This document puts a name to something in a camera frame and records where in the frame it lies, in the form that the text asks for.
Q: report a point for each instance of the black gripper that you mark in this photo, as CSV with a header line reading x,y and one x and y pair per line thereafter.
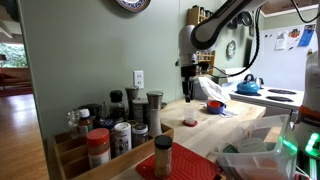
x,y
189,74

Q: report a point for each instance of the red round lid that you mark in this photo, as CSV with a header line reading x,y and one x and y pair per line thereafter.
x,y
190,124

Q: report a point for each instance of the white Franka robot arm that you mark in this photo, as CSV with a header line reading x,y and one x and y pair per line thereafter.
x,y
216,23

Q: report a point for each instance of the blue bowl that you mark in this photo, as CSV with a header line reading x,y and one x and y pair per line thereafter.
x,y
216,110

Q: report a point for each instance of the black lid spice jar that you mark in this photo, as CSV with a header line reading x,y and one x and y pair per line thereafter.
x,y
163,156

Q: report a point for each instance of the green plastic lid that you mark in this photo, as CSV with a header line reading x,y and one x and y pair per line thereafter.
x,y
230,148

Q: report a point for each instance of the blue lid jar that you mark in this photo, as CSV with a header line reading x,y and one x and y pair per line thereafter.
x,y
107,125

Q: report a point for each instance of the orange lid spice jar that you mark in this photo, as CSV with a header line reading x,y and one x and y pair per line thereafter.
x,y
98,148

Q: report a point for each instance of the white crumpled cloth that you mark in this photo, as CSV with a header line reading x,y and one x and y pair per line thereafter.
x,y
213,88

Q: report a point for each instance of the orange cup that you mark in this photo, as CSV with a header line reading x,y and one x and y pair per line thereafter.
x,y
214,104

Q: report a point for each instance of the steel pepper mill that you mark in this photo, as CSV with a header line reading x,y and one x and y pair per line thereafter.
x,y
155,113

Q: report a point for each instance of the grey spice tin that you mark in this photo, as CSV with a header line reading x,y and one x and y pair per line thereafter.
x,y
139,110

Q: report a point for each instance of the dark pepper mill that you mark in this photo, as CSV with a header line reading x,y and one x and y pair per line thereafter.
x,y
131,96

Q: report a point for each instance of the blue kettle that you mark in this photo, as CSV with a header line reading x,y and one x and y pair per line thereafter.
x,y
247,87

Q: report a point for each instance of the black stove burner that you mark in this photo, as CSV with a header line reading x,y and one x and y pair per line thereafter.
x,y
282,91
248,94
279,98

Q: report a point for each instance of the dark glass spice jar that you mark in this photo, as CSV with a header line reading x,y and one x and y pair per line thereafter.
x,y
139,135

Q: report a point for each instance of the black cap bottle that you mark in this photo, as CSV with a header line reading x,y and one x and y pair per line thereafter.
x,y
117,105

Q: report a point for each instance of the red silicone mat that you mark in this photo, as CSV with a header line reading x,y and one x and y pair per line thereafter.
x,y
186,163

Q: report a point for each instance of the white stove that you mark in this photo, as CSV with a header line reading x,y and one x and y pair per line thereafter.
x,y
266,96

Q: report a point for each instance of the hanging dark pan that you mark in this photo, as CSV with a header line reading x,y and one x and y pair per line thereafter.
x,y
247,18
232,24

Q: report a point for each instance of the white spice canister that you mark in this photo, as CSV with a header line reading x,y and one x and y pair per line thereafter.
x,y
123,138

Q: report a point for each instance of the clear plastic container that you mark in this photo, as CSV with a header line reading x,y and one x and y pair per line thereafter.
x,y
252,145

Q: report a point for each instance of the clear plastic bin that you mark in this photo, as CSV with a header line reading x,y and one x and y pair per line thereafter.
x,y
253,160

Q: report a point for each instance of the dark round jar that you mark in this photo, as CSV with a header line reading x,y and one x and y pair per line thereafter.
x,y
93,111

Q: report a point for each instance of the white refrigerator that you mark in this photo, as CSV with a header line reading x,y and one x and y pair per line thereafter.
x,y
283,70

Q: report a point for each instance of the wooden spice tray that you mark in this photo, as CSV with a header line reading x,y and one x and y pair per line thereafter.
x,y
116,165

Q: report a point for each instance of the white paper note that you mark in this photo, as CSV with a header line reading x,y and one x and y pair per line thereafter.
x,y
281,40

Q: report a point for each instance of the white cap small bottle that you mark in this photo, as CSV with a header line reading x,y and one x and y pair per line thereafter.
x,y
85,123

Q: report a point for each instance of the colourful paper flyer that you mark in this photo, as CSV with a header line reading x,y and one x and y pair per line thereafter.
x,y
294,36

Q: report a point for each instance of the clear glass shaker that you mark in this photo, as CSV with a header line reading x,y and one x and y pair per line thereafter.
x,y
72,123

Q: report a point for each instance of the small fridge magnet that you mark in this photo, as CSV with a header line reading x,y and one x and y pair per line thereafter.
x,y
309,52

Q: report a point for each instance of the blue paper flyer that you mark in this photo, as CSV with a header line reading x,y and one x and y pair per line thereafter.
x,y
306,35

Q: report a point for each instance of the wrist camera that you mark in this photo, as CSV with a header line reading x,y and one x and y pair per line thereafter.
x,y
203,66

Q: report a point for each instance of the wooden wall spice rack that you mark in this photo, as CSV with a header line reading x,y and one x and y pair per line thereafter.
x,y
208,60
193,13

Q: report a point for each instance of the white wall outlet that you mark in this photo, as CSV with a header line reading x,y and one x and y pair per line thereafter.
x,y
138,79

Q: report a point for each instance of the small patterned wall plate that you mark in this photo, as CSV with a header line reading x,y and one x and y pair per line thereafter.
x,y
231,49

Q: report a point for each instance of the large patterned wall plate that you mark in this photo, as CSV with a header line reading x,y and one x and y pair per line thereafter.
x,y
133,4

